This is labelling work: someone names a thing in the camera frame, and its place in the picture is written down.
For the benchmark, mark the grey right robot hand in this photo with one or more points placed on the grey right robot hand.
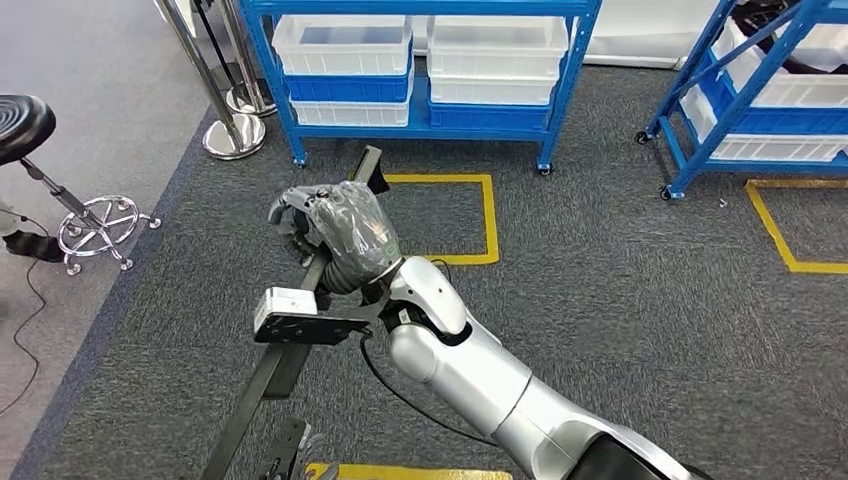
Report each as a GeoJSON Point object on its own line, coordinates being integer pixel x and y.
{"type": "Point", "coordinates": [358, 225]}

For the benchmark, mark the long black plastic part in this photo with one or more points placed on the long black plastic part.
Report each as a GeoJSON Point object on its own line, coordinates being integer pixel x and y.
{"type": "Point", "coordinates": [245, 424]}

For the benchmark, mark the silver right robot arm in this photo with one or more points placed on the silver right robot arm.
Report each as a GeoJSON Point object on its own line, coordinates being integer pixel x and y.
{"type": "Point", "coordinates": [477, 378]}

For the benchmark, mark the blue metal shelf rack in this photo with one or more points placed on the blue metal shelf rack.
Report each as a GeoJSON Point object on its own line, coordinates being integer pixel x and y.
{"type": "Point", "coordinates": [424, 132]}

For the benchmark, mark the blue wheeled shelf rack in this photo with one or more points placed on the blue wheeled shelf rack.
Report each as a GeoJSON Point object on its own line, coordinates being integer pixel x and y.
{"type": "Point", "coordinates": [762, 166]}

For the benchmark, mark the yellow floor tape square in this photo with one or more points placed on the yellow floor tape square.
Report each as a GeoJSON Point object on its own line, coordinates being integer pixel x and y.
{"type": "Point", "coordinates": [772, 225]}
{"type": "Point", "coordinates": [491, 218]}
{"type": "Point", "coordinates": [411, 473]}

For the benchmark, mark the blue storage bin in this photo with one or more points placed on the blue storage bin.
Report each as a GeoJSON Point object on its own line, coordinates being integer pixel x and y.
{"type": "Point", "coordinates": [487, 118]}
{"type": "Point", "coordinates": [795, 121]}

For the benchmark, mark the small black object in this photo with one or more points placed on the small black object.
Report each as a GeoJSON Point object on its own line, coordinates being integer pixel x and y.
{"type": "Point", "coordinates": [33, 246]}

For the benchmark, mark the black stool chrome base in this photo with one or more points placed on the black stool chrome base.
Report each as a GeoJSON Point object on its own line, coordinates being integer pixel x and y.
{"type": "Point", "coordinates": [20, 126]}

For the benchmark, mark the black parts pile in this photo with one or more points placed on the black parts pile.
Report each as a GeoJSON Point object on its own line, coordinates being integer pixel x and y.
{"type": "Point", "coordinates": [795, 60]}

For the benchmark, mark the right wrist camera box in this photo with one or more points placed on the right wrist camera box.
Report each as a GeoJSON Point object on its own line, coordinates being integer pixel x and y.
{"type": "Point", "coordinates": [285, 301]}

